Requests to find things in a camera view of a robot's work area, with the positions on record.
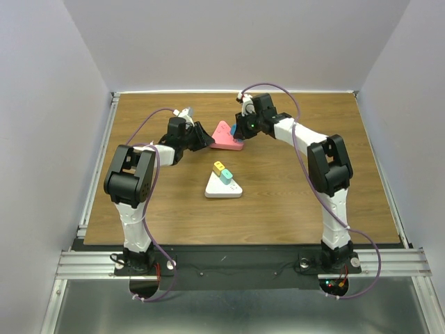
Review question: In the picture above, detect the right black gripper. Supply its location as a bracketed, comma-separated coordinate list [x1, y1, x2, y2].
[232, 109, 263, 141]

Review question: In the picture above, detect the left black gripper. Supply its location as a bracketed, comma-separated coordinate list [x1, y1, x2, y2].
[180, 121, 215, 152]

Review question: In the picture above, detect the pink triangular power strip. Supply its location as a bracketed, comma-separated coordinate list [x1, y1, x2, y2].
[210, 120, 244, 151]

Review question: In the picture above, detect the yellow cube usb charger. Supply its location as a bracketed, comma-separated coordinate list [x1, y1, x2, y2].
[213, 161, 225, 177]

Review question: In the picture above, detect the teal cube charger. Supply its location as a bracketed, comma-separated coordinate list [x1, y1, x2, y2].
[219, 168, 233, 185]

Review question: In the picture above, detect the white triangular power strip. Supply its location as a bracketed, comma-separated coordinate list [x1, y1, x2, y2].
[204, 172, 243, 198]

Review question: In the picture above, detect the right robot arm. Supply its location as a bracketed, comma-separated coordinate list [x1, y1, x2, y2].
[234, 92, 353, 271]

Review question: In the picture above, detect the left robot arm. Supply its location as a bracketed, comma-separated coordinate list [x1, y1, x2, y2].
[104, 117, 215, 274]

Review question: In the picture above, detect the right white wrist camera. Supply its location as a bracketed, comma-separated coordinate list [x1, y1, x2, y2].
[236, 91, 255, 116]

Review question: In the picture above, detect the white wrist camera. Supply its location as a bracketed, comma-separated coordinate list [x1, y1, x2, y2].
[172, 107, 194, 125]
[236, 91, 255, 116]

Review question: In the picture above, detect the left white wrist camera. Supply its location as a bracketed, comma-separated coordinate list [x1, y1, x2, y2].
[172, 107, 194, 125]

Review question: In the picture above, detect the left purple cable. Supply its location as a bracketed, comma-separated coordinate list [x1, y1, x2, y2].
[124, 108, 179, 303]

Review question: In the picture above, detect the aluminium frame rail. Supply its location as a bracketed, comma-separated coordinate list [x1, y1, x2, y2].
[41, 92, 120, 333]

